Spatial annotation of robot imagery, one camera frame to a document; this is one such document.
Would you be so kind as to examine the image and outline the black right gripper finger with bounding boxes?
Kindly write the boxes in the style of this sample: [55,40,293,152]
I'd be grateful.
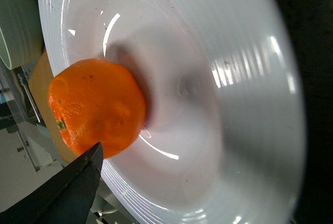
[1,143,104,223]

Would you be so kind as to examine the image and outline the orange mandarin fruit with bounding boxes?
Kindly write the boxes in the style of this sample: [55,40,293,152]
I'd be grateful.
[47,58,146,158]

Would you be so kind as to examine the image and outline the white ridged deep plate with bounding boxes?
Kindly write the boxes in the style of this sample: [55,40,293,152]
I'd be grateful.
[39,0,306,223]

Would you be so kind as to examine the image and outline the light green bowl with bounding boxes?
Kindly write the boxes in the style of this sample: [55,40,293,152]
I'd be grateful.
[1,0,44,70]

